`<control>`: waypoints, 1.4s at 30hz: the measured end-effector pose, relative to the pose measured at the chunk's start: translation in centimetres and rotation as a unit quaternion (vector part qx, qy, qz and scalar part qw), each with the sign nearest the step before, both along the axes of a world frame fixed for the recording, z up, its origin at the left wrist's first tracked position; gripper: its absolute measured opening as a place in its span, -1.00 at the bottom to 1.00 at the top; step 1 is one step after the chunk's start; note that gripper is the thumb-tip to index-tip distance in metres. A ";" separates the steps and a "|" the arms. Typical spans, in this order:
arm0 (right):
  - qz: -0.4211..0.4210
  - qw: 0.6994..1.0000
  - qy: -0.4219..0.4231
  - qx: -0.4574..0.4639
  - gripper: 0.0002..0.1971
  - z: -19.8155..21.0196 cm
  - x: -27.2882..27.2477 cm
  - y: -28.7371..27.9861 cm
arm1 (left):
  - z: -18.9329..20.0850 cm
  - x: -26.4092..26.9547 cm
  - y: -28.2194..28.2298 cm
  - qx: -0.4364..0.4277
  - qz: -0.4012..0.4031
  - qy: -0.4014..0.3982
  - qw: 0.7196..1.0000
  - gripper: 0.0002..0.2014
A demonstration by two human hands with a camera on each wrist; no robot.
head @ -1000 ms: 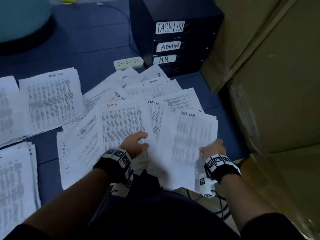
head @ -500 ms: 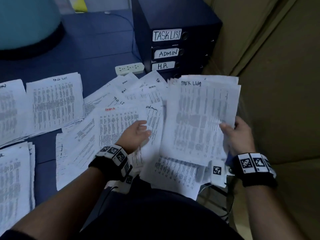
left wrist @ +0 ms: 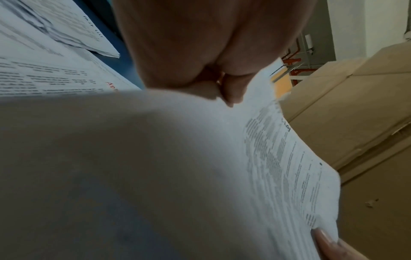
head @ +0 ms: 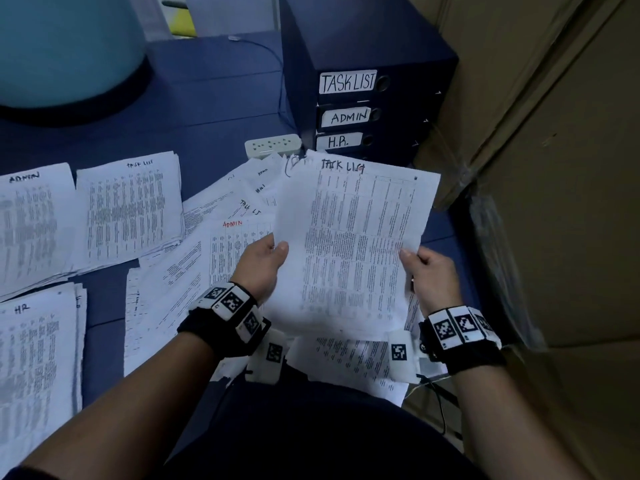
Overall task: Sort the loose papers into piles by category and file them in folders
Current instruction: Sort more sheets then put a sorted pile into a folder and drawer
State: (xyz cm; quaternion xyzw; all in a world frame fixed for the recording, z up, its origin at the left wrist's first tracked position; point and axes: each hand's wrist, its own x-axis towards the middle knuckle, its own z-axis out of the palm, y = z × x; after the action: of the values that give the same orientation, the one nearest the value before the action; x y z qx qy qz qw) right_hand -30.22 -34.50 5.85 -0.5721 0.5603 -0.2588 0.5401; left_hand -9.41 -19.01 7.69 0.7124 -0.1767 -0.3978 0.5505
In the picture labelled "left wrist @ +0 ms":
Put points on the printed paper sheet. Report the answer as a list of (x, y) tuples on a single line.
[(160, 178)]

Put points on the brown cardboard box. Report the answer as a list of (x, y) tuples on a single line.
[(372, 152)]

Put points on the person's right hand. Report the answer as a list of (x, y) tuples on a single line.
[(337, 250)]

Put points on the pile of printed papers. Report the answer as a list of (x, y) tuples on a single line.
[(38, 71)]

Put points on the person's left hand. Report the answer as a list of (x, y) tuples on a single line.
[(212, 30)]

